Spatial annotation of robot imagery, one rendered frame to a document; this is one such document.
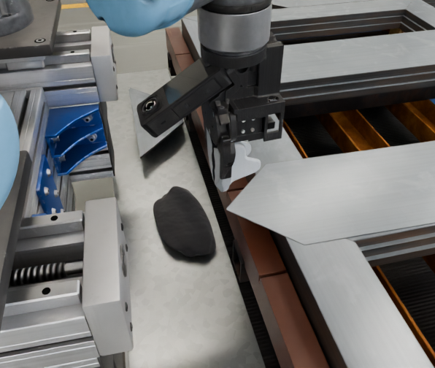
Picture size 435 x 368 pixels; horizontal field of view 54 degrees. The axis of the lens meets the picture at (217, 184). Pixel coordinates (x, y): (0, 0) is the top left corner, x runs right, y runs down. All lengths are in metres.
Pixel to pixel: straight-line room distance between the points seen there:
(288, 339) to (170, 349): 0.23
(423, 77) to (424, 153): 0.35
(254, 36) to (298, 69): 0.58
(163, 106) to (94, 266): 0.19
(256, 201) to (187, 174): 0.36
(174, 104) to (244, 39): 0.10
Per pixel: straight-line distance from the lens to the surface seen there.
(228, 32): 0.44
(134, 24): 0.33
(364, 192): 0.70
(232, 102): 0.49
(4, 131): 0.21
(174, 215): 0.85
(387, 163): 0.77
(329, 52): 1.12
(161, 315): 0.75
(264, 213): 0.63
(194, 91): 0.47
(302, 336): 0.57
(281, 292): 0.60
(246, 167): 0.56
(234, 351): 0.71
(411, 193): 0.72
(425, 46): 1.23
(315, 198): 0.67
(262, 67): 0.48
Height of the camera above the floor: 1.31
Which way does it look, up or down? 42 degrees down
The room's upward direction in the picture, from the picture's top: straight up
